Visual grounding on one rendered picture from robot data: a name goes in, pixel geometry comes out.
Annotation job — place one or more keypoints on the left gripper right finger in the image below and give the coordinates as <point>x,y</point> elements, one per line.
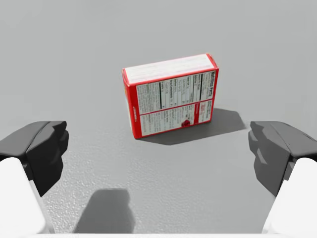
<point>280,158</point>

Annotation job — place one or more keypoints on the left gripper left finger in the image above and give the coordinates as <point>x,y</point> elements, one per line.
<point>37,158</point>

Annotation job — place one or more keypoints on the red and white carton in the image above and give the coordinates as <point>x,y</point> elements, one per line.
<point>171,96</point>

